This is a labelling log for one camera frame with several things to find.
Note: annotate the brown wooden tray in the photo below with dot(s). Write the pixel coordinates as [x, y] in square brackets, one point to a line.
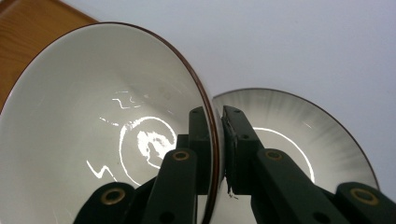
[31, 31]

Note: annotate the white bowl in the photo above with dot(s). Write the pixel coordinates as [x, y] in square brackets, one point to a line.
[77, 109]

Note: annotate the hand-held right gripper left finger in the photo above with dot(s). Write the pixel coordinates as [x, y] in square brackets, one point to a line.
[199, 149]

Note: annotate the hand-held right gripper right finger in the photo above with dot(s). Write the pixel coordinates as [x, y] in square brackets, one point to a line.
[239, 149]

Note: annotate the white plate with dark rim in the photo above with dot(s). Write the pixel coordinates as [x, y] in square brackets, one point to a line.
[295, 118]

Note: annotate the white table board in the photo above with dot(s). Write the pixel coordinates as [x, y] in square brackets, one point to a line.
[280, 46]

